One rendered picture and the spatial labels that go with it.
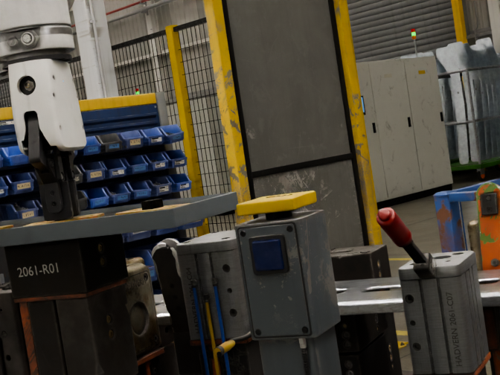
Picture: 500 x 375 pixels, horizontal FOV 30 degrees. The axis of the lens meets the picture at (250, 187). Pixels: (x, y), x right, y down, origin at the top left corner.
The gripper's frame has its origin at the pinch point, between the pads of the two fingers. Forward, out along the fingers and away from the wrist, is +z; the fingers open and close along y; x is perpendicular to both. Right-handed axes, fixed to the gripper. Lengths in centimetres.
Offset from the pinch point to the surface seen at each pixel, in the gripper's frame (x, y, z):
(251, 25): 8, 342, -56
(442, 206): -57, 209, 28
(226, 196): -18.7, -3.1, 2.1
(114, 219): -8.9, -11.4, 2.3
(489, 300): -45.2, 8.6, 18.8
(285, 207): -25.5, -13.2, 3.4
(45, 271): 1.2, -4.7, 7.1
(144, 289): -3.1, 18.6, 13.8
